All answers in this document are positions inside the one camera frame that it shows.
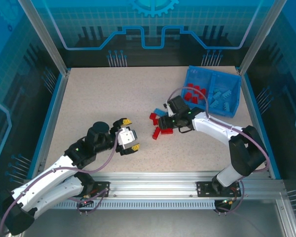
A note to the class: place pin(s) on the aluminium side rail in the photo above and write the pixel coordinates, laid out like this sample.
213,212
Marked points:
51,123
256,103

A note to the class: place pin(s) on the aluminium frame post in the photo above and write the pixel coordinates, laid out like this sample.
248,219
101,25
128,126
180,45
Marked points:
259,39
47,39

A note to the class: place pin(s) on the aluminium mounting rail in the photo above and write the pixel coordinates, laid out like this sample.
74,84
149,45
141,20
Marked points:
150,185

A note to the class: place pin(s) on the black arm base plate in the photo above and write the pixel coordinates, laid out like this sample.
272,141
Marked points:
101,184
203,188

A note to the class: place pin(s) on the black connector with LED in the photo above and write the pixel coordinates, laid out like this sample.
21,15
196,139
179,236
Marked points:
85,202
223,203

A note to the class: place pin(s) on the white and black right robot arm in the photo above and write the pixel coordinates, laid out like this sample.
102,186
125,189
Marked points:
212,128

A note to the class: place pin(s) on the blue divided plastic bin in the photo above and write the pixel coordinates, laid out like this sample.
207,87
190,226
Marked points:
198,74

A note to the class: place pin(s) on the blue lego brick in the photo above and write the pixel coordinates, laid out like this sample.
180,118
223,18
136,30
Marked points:
160,111
215,102
228,94
218,93
227,106

